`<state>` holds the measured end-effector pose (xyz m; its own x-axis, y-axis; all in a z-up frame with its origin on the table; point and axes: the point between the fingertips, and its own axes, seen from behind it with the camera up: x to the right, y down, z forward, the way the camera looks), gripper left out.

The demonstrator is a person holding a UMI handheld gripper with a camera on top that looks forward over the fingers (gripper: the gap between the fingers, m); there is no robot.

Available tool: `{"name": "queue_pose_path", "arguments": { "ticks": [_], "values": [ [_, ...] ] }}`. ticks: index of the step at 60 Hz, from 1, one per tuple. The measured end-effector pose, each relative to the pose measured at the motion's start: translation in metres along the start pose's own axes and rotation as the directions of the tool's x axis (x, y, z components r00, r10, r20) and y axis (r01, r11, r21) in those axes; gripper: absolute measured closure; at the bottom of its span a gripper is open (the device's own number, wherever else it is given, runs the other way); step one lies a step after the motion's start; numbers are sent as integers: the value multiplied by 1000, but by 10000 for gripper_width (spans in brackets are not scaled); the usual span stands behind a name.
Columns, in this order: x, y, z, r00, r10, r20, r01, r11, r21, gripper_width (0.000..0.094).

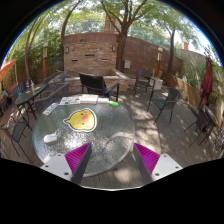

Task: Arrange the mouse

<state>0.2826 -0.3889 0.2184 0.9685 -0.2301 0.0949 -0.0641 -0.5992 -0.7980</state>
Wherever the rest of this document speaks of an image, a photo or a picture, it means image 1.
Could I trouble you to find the orange umbrella canopy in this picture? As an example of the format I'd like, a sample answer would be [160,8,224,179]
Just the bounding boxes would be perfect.
[0,59,16,83]

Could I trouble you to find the round glass patio table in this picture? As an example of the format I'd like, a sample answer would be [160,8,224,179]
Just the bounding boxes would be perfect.
[33,103,135,177]

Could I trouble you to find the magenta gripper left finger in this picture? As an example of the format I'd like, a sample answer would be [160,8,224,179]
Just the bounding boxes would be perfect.
[42,143,92,185]

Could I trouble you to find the white patterned sheet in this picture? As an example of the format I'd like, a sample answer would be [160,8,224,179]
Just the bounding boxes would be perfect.
[43,103,59,115]

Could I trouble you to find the green marker pen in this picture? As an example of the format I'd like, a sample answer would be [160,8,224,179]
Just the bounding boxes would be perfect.
[108,101,119,107]

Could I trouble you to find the folded red patio umbrella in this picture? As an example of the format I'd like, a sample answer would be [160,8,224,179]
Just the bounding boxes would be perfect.
[200,56,213,104]

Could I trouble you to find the colourful card sheet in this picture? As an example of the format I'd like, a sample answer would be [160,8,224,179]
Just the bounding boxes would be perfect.
[60,96,80,105]

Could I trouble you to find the grey mesh chair left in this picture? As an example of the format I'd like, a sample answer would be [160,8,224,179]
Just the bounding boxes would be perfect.
[34,82,69,113]

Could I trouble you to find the dark metal chair far right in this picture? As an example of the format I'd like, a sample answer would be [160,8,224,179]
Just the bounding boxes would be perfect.
[193,107,218,140]

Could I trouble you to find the dark metal chair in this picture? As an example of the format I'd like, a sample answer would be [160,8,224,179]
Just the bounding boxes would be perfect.
[193,107,218,140]
[149,88,181,115]

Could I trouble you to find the dark chair far back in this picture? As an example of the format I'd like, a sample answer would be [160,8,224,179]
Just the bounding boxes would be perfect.
[134,68,154,93]

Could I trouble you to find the black wooden patio chair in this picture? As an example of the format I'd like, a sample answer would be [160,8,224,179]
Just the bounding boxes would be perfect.
[79,73,120,101]

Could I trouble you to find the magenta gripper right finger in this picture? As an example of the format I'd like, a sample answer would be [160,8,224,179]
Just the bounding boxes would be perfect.
[133,143,182,185]

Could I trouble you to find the brick fireplace wall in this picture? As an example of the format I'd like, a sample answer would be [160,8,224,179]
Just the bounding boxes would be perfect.
[64,33,118,74]

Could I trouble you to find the white box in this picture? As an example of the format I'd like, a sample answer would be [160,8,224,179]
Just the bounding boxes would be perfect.
[80,94,98,104]

